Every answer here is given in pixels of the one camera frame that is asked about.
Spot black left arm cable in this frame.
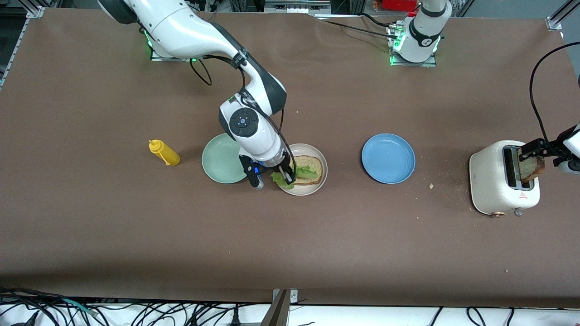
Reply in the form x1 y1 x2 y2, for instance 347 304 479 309
529 42 580 143

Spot mint green plate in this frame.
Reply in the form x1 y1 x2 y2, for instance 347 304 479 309
202 132 248 184

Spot green lettuce leaf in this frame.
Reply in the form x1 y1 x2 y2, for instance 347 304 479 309
271 165 318 190

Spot teal floor cable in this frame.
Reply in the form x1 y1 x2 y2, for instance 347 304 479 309
61 297 98 316

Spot brown bread slice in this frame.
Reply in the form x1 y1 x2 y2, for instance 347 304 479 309
518 154 546 183
290 155 324 186

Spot metal table bracket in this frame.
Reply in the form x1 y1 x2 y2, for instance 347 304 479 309
260 288 299 326

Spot beige plate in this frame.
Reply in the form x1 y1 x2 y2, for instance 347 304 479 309
273 143 329 196

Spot red box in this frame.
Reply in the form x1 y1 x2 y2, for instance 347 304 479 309
381 0 417 12

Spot black base power cable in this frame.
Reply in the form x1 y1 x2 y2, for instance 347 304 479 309
313 13 400 40

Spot tangled black floor cables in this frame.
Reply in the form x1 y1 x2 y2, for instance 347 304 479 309
0 286 272 326

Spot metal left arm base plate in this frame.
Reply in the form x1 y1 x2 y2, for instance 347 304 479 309
389 25 438 67

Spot yellow mustard squeeze bottle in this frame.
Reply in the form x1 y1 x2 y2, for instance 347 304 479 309
148 139 181 167

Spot white toaster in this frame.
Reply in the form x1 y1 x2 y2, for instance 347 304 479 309
469 139 541 218

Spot grey metal equipment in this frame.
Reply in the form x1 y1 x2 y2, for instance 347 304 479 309
264 0 332 14

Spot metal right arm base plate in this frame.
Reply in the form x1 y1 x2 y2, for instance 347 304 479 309
150 43 201 62

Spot blue plate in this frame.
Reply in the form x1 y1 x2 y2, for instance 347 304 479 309
361 133 416 184

